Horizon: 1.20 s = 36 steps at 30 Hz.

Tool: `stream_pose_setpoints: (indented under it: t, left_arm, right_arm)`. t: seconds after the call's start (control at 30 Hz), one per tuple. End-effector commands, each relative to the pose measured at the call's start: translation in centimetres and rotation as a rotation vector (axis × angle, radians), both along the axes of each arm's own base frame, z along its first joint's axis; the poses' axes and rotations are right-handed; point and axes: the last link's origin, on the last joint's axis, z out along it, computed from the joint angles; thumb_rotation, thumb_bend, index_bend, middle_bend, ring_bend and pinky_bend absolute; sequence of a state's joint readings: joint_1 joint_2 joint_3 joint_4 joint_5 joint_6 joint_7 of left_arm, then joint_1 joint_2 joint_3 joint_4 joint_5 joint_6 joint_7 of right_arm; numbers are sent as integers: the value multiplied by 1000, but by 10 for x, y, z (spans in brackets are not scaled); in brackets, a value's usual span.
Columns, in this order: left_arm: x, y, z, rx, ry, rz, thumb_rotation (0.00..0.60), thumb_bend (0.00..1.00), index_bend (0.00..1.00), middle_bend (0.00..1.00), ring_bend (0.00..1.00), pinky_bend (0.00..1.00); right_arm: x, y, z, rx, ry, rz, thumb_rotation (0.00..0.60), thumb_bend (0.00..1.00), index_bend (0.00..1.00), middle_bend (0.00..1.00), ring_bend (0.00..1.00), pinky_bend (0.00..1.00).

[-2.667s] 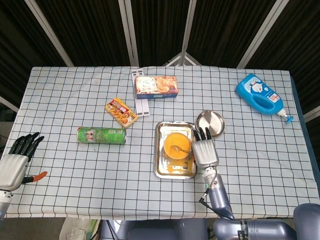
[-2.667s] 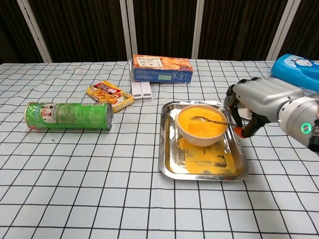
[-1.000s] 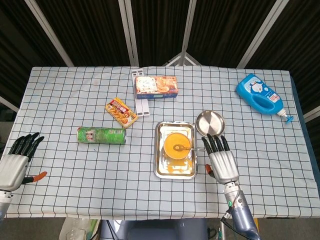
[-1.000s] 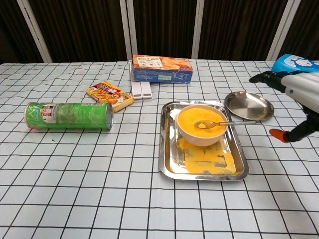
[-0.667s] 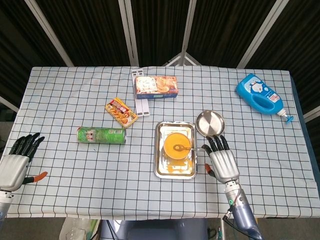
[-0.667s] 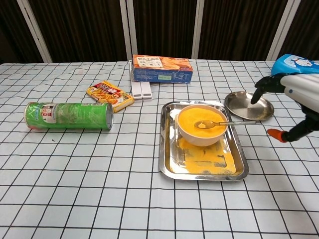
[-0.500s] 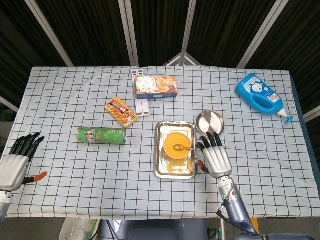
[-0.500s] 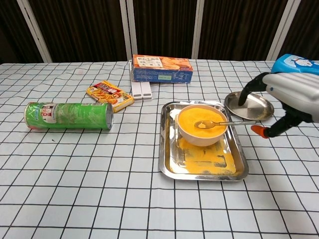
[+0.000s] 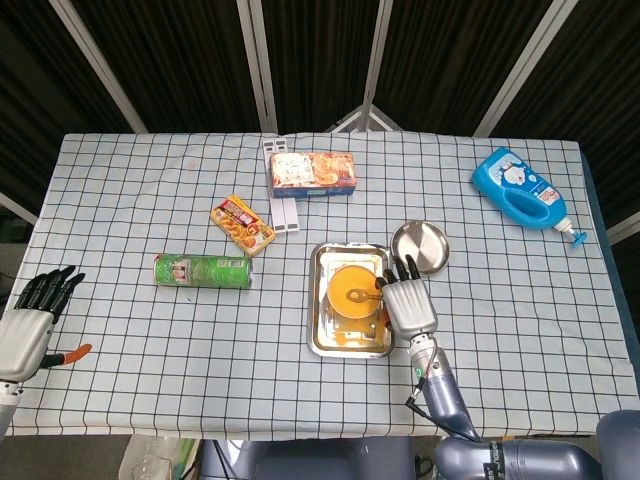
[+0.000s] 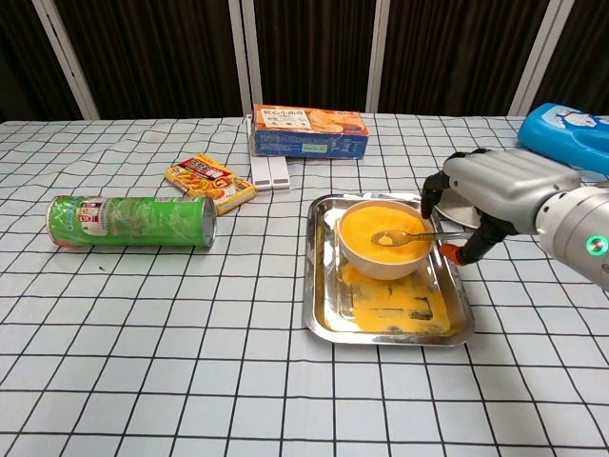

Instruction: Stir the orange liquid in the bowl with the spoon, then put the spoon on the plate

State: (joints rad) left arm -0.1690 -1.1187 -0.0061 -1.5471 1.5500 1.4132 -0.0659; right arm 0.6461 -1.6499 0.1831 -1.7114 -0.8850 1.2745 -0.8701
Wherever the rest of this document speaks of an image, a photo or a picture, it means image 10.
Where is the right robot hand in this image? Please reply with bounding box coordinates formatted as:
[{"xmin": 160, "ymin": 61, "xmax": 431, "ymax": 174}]
[{"xmin": 420, "ymin": 148, "xmax": 582, "ymax": 266}]

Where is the small metal spoon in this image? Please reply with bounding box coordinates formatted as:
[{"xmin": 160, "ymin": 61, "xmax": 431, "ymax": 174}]
[{"xmin": 370, "ymin": 229, "xmax": 472, "ymax": 248}]

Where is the beige bowl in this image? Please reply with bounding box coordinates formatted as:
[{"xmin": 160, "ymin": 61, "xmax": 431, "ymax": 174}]
[{"xmin": 338, "ymin": 200, "xmax": 436, "ymax": 281}]

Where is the round steel plate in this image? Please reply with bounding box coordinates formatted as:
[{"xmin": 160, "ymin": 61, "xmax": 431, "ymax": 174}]
[{"xmin": 435, "ymin": 192, "xmax": 482, "ymax": 229}]

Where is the blue detergent bottle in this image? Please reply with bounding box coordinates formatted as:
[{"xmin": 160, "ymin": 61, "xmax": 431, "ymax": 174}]
[{"xmin": 517, "ymin": 102, "xmax": 609, "ymax": 175}]

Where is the orange blue cookie box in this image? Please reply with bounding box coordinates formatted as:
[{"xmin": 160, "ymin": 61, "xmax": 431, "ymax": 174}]
[{"xmin": 251, "ymin": 104, "xmax": 370, "ymax": 161}]

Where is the rectangular steel tray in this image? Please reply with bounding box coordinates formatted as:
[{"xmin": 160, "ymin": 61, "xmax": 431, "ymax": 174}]
[{"xmin": 303, "ymin": 192, "xmax": 476, "ymax": 348}]

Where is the white sealing clip bar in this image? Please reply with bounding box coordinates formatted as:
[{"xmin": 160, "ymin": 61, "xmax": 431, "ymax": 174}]
[
  {"xmin": 267, "ymin": 156, "xmax": 290, "ymax": 190},
  {"xmin": 246, "ymin": 113, "xmax": 272, "ymax": 191}
]

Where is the yellow curry box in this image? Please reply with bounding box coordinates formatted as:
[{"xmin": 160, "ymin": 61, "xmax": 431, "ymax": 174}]
[{"xmin": 164, "ymin": 154, "xmax": 257, "ymax": 216}]

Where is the green chip can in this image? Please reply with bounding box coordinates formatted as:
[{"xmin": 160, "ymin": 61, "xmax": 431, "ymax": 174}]
[{"xmin": 46, "ymin": 194, "xmax": 218, "ymax": 249}]

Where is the dark white-framed folding screen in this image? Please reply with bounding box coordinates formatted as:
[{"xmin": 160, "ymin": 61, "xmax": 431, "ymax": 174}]
[{"xmin": 0, "ymin": 0, "xmax": 609, "ymax": 124}]

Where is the white checked tablecloth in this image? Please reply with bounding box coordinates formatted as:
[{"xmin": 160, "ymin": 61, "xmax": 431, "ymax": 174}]
[{"xmin": 0, "ymin": 112, "xmax": 609, "ymax": 457}]

